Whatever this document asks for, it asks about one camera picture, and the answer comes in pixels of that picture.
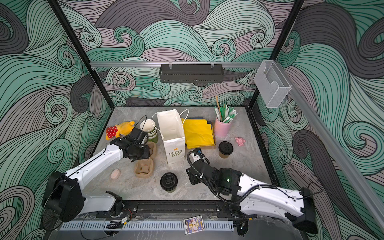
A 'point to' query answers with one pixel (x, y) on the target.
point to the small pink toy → (240, 141)
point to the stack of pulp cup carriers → (144, 167)
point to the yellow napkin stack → (197, 132)
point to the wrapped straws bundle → (225, 113)
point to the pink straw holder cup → (221, 129)
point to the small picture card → (193, 225)
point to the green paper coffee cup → (172, 191)
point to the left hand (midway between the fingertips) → (147, 153)
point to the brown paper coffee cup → (223, 155)
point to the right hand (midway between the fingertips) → (189, 171)
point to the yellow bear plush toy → (123, 128)
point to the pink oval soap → (115, 174)
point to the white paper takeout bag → (171, 126)
